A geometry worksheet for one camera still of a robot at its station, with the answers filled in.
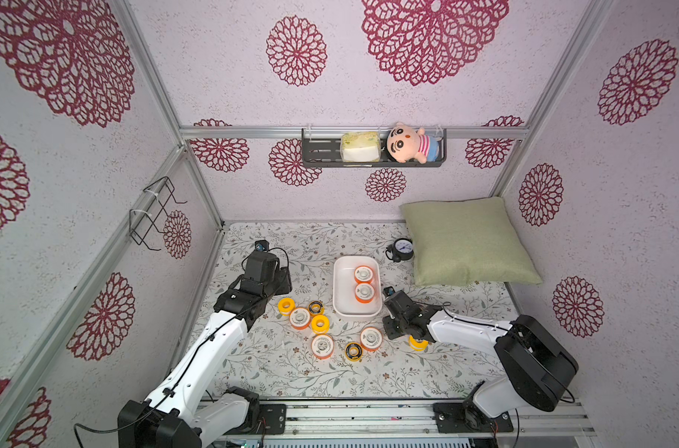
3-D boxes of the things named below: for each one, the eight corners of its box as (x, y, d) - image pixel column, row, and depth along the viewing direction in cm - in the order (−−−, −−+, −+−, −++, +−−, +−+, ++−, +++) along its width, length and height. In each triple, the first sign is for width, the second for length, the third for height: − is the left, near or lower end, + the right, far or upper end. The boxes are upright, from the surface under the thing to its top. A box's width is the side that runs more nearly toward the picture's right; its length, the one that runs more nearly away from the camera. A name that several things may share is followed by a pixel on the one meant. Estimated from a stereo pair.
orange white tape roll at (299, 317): (289, 329, 92) (288, 326, 90) (291, 311, 96) (290, 307, 94) (309, 329, 92) (308, 326, 90) (310, 311, 96) (310, 307, 94)
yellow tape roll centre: (311, 333, 91) (310, 330, 89) (312, 317, 95) (311, 314, 93) (329, 333, 91) (329, 330, 89) (329, 317, 95) (329, 314, 93)
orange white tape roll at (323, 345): (310, 358, 86) (310, 356, 84) (312, 336, 91) (311, 333, 89) (334, 358, 86) (334, 356, 84) (334, 336, 91) (334, 333, 89)
